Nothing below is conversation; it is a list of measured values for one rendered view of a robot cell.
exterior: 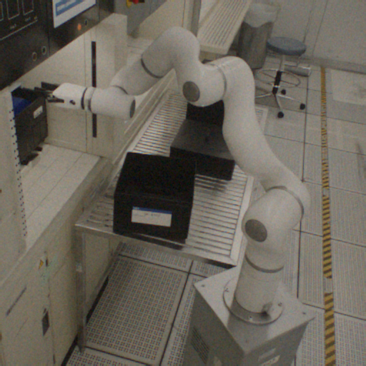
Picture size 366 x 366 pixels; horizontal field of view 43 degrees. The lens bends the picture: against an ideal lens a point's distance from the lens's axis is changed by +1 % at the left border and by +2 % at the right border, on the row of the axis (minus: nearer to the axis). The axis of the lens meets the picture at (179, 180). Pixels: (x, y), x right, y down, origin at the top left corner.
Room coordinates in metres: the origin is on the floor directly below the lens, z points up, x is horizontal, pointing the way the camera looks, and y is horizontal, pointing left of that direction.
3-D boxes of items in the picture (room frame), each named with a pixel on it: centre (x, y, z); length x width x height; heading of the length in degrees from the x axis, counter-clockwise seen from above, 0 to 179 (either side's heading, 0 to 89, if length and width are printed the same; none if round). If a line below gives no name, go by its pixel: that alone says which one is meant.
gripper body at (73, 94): (1.40, 0.39, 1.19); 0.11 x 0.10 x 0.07; 81
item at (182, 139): (1.82, -0.10, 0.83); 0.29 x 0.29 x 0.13; 81
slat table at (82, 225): (1.83, -0.05, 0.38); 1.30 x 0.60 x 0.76; 170
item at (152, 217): (1.37, 0.08, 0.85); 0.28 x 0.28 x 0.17; 0
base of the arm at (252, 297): (1.00, -0.28, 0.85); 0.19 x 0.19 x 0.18
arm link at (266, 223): (0.98, -0.26, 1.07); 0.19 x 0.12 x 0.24; 145
